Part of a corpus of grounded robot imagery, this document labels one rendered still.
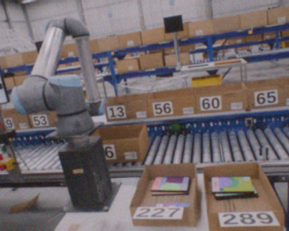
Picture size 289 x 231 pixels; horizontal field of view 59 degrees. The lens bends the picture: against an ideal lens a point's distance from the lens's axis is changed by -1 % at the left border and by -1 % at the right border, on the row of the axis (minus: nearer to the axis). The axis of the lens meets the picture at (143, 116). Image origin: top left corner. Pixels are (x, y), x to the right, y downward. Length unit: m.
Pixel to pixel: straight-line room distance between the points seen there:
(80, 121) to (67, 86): 0.17
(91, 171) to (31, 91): 0.48
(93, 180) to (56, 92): 0.47
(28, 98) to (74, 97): 0.22
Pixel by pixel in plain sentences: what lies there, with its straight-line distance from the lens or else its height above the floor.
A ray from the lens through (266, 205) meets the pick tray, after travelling 1.31.
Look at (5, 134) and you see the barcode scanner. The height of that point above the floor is 1.08.
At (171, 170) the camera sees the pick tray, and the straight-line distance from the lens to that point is 1.49.
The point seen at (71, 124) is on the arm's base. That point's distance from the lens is 1.26.
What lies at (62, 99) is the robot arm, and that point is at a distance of 1.25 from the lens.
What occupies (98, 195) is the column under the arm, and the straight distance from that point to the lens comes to 1.39.
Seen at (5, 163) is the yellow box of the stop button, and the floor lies 0.86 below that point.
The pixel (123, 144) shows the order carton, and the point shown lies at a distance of 1.75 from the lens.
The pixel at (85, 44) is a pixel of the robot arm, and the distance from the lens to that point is 1.75.
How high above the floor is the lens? 1.54
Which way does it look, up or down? 17 degrees down
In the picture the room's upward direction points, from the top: 10 degrees counter-clockwise
